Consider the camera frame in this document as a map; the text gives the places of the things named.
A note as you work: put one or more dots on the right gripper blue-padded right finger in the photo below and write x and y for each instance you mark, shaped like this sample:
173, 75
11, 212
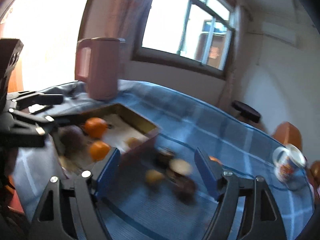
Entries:
261, 218

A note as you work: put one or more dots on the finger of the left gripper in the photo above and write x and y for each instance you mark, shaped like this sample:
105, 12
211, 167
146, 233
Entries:
49, 123
25, 99

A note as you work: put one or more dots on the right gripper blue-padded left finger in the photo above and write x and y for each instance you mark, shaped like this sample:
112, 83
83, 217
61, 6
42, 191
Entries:
53, 216

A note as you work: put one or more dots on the purple passion fruit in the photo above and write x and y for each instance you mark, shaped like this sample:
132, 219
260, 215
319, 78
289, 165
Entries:
72, 138

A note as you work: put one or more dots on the large orange tangerine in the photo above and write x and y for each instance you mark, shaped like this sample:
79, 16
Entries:
95, 127

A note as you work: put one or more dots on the oval orange kumquat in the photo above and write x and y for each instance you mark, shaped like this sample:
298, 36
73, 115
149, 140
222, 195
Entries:
98, 150

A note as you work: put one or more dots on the small round orange kumquat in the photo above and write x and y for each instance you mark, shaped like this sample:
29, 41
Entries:
215, 160

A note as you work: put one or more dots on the brown longan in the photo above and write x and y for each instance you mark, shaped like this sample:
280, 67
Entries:
133, 142
153, 177

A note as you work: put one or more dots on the dark water chestnut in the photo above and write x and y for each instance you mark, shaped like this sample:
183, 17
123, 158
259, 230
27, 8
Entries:
164, 156
185, 189

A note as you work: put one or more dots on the cut water chestnut piece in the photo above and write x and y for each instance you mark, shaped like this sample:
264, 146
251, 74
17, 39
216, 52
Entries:
180, 167

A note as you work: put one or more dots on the pink metal tin box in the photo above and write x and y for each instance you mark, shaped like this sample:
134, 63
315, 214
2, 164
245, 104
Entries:
123, 123

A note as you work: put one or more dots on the white cartoon mug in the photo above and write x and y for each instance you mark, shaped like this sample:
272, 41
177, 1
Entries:
287, 160

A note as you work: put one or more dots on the brown leather sofa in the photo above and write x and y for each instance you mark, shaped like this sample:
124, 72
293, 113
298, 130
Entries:
315, 172

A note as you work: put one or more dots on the pink electric kettle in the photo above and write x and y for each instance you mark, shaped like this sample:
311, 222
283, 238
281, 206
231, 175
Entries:
97, 65

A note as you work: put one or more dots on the blue plaid tablecloth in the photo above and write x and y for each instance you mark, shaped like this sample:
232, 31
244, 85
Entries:
192, 127

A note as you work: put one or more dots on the brown leather chair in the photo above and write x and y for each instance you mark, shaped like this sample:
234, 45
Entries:
287, 133

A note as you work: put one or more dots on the dark round stool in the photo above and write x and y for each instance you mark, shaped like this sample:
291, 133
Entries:
246, 112

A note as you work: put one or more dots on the pink left curtain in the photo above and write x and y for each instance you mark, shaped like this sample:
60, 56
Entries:
122, 21

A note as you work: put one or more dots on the pink curtain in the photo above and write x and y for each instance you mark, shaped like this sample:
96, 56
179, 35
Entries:
122, 21
240, 27

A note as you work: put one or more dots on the white air conditioner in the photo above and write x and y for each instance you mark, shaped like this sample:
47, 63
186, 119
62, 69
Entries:
279, 32

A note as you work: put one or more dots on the pink right curtain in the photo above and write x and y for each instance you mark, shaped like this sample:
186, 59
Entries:
240, 27

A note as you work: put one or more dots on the window with brown frame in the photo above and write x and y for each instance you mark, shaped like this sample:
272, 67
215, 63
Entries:
194, 35

